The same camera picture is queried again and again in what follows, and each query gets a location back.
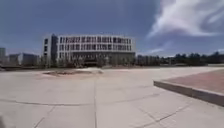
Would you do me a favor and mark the large white multi-storey building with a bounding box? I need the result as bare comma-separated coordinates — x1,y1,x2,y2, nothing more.
42,33,137,67

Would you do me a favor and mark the pale concrete slab plaza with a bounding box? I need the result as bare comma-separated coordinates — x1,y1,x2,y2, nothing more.
0,65,224,128

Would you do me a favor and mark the low round planter bed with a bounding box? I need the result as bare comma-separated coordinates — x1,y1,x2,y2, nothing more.
42,67,104,76

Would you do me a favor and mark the row of dark trees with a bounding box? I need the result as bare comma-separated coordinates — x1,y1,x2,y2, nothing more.
135,51,224,67

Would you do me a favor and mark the low grey building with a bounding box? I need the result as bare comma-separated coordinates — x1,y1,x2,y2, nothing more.
0,47,41,67

